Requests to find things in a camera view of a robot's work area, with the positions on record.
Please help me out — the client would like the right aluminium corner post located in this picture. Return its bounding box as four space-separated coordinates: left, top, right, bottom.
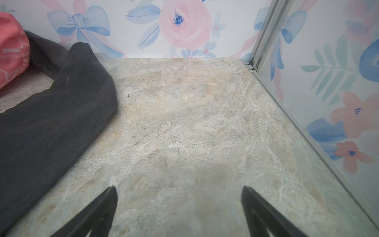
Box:
249 0 294 74

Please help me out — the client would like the black cloth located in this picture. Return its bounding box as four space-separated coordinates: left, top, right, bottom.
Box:
1 32 118 235

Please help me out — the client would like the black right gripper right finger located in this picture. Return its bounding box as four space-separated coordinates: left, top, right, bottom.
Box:
241 186 306 237

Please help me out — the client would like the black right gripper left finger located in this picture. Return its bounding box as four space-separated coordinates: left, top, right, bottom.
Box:
52 186 118 237

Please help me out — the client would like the pink patterned cloth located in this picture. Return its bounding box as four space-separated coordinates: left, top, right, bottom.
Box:
0 12 30 88

